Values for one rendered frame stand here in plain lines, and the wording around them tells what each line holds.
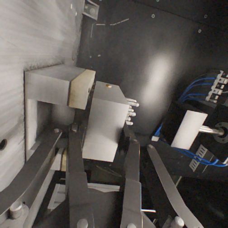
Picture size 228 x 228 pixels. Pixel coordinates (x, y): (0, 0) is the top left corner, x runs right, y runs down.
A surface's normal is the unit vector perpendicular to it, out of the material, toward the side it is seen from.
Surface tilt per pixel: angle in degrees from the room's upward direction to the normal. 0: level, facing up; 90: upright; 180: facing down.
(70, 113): 90
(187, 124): 90
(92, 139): 90
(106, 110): 90
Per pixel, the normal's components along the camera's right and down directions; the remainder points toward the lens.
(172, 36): 0.07, 0.40
